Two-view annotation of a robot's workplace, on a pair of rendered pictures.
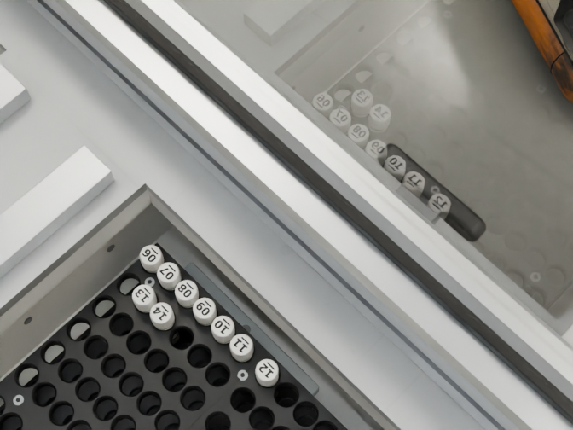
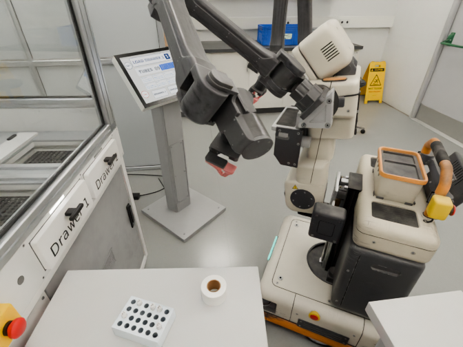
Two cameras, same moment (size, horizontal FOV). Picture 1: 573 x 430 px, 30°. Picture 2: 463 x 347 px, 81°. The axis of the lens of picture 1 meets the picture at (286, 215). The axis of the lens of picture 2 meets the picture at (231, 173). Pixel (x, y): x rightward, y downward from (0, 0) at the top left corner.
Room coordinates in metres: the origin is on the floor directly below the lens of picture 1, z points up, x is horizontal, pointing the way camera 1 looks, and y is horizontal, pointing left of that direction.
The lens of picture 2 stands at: (0.09, -0.85, 1.46)
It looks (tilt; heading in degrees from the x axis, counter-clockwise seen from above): 33 degrees down; 42
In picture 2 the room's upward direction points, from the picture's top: straight up
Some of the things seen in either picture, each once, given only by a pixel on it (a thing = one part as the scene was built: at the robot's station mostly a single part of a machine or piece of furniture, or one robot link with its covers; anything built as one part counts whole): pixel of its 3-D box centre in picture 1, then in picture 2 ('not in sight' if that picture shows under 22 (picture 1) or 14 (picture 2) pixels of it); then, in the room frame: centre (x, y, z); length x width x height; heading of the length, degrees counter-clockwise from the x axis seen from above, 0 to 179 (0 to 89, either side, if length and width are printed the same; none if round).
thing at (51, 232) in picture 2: not in sight; (67, 219); (0.22, -0.05, 0.87); 0.29 x 0.02 x 0.11; 43
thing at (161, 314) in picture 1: (165, 325); not in sight; (0.18, 0.07, 0.89); 0.01 x 0.01 x 0.05
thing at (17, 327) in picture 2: not in sight; (14, 328); (0.01, -0.31, 0.88); 0.04 x 0.03 x 0.04; 43
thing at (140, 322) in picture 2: not in sight; (145, 321); (0.22, -0.45, 0.78); 0.12 x 0.08 x 0.04; 115
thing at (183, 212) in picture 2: not in sight; (177, 156); (1.07, 0.53, 0.51); 0.50 x 0.45 x 1.02; 92
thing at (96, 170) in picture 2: not in sight; (104, 166); (0.45, 0.16, 0.87); 0.29 x 0.02 x 0.11; 43
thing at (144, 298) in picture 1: (148, 308); not in sight; (0.19, 0.08, 0.89); 0.01 x 0.01 x 0.05
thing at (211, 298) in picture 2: not in sight; (213, 290); (0.39, -0.52, 0.78); 0.07 x 0.07 x 0.04
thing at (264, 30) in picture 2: not in sight; (281, 34); (3.62, 1.37, 1.01); 0.61 x 0.41 x 0.22; 139
